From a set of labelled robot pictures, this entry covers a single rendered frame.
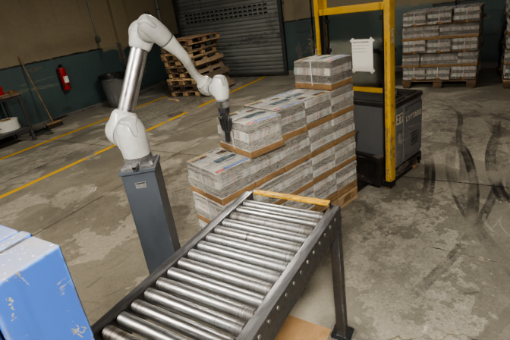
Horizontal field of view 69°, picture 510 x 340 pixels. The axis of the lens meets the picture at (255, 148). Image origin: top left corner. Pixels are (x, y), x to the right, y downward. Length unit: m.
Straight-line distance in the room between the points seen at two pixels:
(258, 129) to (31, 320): 2.08
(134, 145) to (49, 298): 1.73
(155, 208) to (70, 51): 7.48
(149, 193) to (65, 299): 1.78
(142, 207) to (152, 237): 0.21
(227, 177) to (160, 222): 0.48
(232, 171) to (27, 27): 7.21
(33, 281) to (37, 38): 8.76
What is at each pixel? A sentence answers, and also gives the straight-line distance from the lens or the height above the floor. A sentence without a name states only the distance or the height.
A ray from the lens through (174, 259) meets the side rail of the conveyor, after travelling 1.69.
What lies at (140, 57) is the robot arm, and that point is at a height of 1.56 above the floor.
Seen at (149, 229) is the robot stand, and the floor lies 0.61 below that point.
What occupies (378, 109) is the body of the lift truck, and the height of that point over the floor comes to 0.72.
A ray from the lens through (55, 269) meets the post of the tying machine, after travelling 0.44.
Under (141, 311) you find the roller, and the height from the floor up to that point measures 0.79.
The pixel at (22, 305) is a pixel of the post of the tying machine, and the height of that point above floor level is 1.52.
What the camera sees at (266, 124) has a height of 1.03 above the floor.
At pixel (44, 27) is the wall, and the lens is 9.24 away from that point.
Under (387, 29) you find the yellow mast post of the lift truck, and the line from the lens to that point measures 3.27.
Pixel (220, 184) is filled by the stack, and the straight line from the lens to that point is 2.35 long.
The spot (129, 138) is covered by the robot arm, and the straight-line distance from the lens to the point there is 2.13.
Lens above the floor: 1.75
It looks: 21 degrees down
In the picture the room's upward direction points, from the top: 8 degrees counter-clockwise
